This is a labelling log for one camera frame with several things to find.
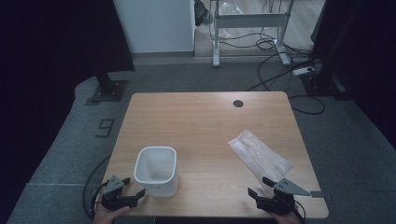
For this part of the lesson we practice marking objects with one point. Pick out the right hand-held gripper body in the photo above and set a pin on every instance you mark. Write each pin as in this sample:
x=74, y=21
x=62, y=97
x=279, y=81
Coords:
x=280, y=202

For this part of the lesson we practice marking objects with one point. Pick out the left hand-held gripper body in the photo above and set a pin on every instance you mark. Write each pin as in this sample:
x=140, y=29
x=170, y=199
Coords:
x=115, y=200

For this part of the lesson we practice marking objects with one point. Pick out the clear plastic bag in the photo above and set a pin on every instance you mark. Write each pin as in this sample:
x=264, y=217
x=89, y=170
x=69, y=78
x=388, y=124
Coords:
x=258, y=155

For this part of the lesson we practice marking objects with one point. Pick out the white plastic bin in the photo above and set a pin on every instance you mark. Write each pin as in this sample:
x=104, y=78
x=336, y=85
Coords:
x=155, y=165

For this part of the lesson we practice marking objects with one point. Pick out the person's right hand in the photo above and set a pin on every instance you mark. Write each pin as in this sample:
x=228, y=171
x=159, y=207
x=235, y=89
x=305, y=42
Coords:
x=288, y=219

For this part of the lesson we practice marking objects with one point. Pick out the person's left hand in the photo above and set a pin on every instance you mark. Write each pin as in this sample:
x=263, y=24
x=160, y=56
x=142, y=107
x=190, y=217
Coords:
x=106, y=217

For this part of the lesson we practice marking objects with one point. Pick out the grey tape strip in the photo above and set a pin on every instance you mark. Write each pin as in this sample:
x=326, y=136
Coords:
x=317, y=194

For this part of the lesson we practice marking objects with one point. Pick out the black round table grommet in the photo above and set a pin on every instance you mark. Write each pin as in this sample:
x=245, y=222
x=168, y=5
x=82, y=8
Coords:
x=238, y=103

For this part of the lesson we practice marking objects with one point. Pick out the black stand base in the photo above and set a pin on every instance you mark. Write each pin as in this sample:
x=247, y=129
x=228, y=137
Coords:
x=323, y=85

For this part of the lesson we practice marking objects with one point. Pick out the white power strip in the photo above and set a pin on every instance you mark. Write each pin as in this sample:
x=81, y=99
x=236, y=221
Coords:
x=302, y=71

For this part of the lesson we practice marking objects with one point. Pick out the black curtain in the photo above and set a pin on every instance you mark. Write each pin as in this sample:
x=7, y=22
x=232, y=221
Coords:
x=367, y=46
x=46, y=46

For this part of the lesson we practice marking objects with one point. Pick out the white cabinet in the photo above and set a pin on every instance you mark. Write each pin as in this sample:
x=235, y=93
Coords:
x=155, y=25

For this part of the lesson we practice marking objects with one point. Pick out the crumpled clear plastic sheet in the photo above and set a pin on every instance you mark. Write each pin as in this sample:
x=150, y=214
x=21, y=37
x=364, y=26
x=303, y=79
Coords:
x=229, y=6

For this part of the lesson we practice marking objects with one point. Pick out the dark bag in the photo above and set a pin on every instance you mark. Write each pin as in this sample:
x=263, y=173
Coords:
x=200, y=12

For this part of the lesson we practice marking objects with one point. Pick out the black stand with base plate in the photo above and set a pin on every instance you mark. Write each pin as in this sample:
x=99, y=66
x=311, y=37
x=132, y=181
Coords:
x=109, y=90

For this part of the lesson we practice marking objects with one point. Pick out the white metal desk frame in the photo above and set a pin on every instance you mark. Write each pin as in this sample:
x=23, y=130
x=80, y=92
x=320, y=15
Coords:
x=249, y=20

